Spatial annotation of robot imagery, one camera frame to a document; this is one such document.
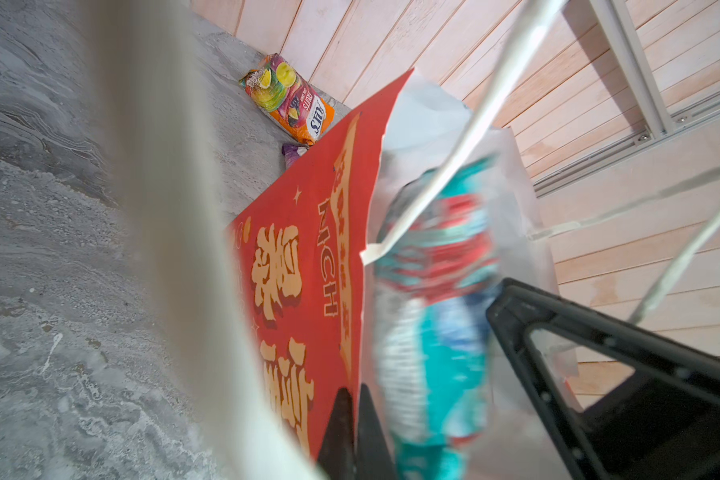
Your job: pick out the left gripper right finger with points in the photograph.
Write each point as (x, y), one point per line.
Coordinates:
(373, 458)

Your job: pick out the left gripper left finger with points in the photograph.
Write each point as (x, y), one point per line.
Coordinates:
(336, 456)

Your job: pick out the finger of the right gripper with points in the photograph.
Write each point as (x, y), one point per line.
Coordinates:
(661, 420)

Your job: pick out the teal Fox's candy bag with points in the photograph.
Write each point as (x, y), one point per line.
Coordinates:
(430, 336)

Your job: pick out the red paper gift bag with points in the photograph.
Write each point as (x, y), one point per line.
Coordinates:
(270, 316)

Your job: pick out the purple Fox's berries candy bag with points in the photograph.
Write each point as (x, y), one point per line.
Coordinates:
(292, 152)

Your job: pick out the orange Fox's fruits candy bag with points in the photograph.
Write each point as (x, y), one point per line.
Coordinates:
(279, 90)

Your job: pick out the aluminium frame rail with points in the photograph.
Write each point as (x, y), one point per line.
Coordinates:
(658, 124)

